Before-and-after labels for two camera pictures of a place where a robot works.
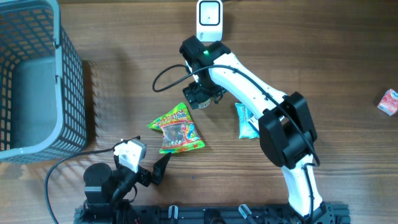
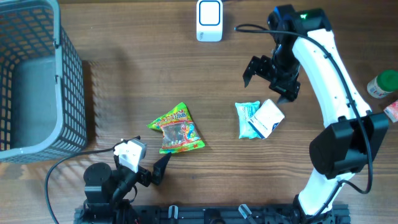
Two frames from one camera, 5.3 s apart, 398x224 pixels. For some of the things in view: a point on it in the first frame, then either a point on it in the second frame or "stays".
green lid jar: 204,104 to 385,83
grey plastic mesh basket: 42,84 stays
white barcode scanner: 209,20 stays
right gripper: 199,96 to 289,86
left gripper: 145,178 stays
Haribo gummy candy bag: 180,132 stays
